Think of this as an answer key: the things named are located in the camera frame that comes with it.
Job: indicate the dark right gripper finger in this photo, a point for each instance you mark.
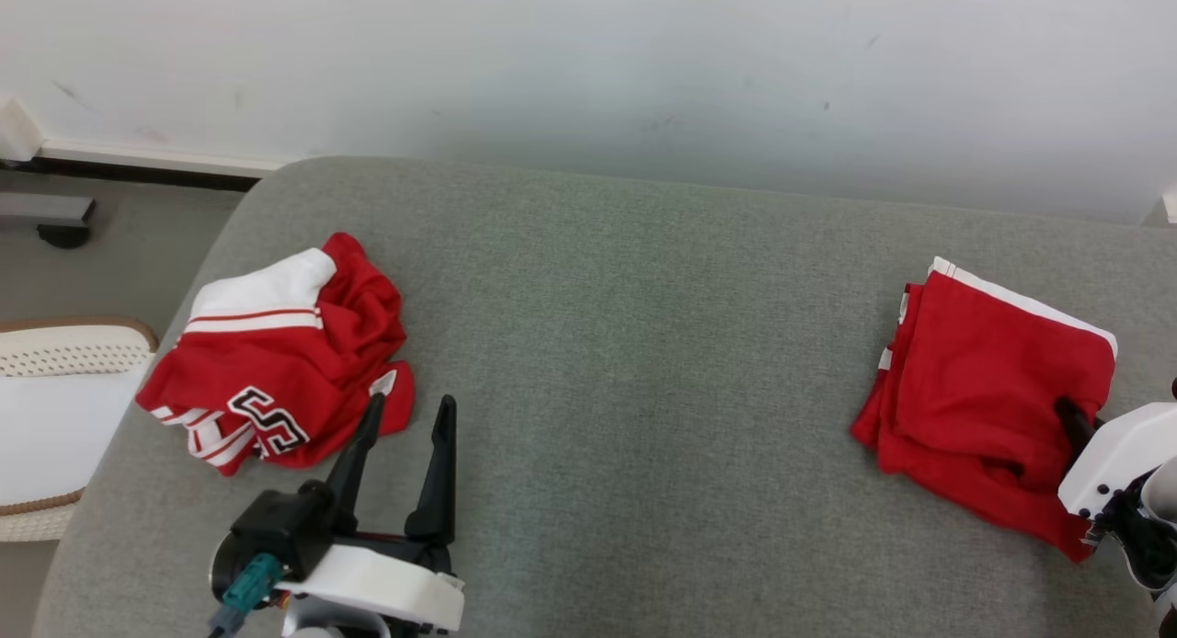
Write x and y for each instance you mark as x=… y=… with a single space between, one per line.
x=1078 y=431

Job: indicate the red garment with white trim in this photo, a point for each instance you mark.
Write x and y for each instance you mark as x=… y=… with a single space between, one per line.
x=984 y=390

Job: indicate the white wall skirting strip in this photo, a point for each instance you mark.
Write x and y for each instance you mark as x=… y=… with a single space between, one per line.
x=156 y=157

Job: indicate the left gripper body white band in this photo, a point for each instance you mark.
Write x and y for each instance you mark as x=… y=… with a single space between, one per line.
x=386 y=587

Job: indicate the grey base with black wheel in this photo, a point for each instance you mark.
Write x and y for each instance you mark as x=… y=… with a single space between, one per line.
x=46 y=210

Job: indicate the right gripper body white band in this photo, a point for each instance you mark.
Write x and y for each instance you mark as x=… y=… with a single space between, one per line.
x=1126 y=445

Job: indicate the white perforated laundry basket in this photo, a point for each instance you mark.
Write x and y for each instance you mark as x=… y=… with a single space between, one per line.
x=64 y=417

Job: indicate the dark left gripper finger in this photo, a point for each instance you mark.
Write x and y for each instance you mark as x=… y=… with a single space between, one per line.
x=359 y=472
x=439 y=491

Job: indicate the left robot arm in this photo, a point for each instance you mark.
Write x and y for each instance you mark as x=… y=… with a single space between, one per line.
x=331 y=621

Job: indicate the red jersey with number print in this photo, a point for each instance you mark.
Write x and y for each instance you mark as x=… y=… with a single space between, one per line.
x=276 y=381

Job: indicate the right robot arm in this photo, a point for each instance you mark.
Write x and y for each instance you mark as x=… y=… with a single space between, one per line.
x=1140 y=541

